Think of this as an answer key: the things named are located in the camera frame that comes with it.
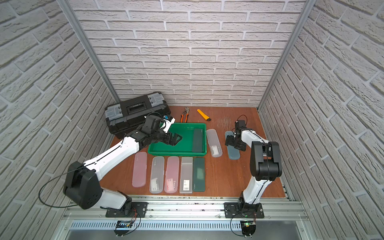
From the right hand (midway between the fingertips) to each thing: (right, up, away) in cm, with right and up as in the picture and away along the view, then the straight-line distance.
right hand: (235, 145), depth 97 cm
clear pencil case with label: (-49, -16, -12) cm, 53 cm away
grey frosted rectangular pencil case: (-32, -17, -15) cm, 39 cm away
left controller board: (-62, -36, -24) cm, 76 cm away
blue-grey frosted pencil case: (-2, -4, -5) cm, 7 cm away
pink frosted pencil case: (-59, -13, -12) cm, 62 cm away
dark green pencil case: (-25, +3, +1) cm, 25 cm away
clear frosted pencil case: (-14, +1, +3) cm, 14 cm away
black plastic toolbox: (-71, +18, -6) cm, 73 cm away
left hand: (-36, +9, -15) cm, 40 cm away
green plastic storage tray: (-34, -2, 0) cm, 34 cm away
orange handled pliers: (-34, +24, +20) cm, 46 cm away
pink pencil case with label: (-40, -16, -11) cm, 45 cm away
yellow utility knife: (-18, +19, +16) cm, 30 cm away
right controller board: (0, -36, -26) cm, 45 cm away
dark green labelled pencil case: (-24, -15, -12) cm, 31 cm away
